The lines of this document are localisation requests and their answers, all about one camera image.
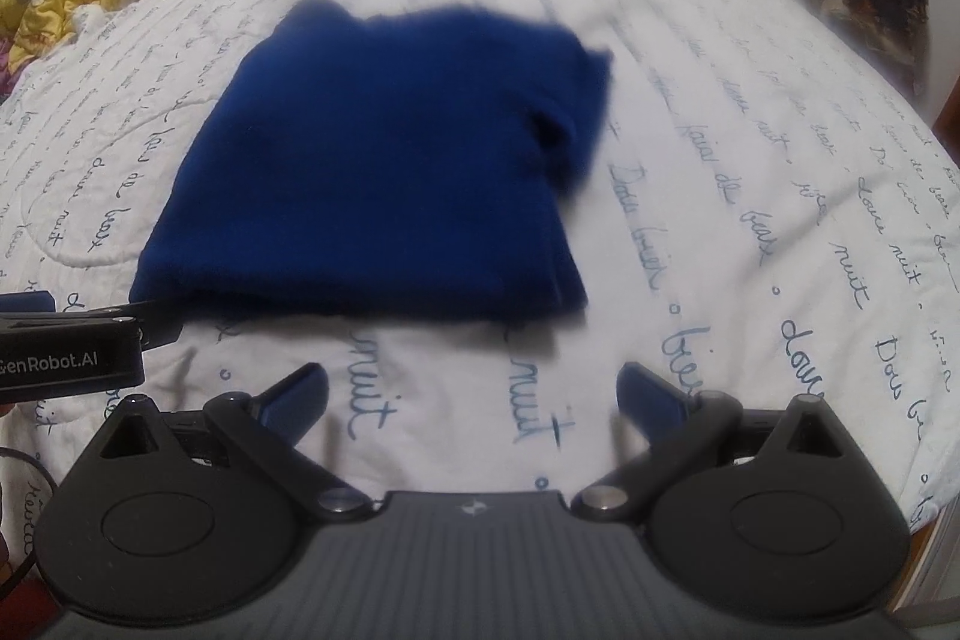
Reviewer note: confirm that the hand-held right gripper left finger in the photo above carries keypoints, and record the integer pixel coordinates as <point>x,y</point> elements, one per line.
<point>294,400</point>

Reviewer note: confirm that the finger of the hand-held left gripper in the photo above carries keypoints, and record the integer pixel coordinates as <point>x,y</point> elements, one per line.
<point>161,331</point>
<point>26,302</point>

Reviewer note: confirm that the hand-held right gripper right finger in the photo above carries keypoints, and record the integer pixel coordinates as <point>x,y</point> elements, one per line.
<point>651,398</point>

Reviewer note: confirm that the blue sweater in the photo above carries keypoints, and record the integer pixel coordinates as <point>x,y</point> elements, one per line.
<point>375,175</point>

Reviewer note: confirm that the purple patterned cloth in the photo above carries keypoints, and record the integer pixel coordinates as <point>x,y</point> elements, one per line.
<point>7,59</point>

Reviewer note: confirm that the white script-printed bedspread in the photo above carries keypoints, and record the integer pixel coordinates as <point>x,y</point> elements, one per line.
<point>712,85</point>

